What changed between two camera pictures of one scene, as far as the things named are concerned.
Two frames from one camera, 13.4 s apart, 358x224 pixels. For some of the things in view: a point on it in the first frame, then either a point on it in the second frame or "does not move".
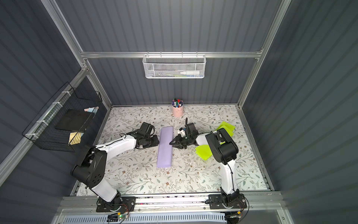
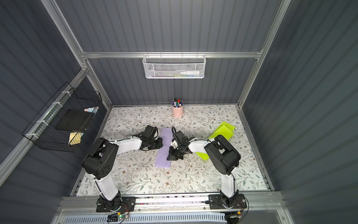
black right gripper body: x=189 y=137 → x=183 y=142
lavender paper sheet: x=165 y=149 does not move
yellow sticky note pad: x=75 y=138 does not move
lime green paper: x=228 y=127 does not move
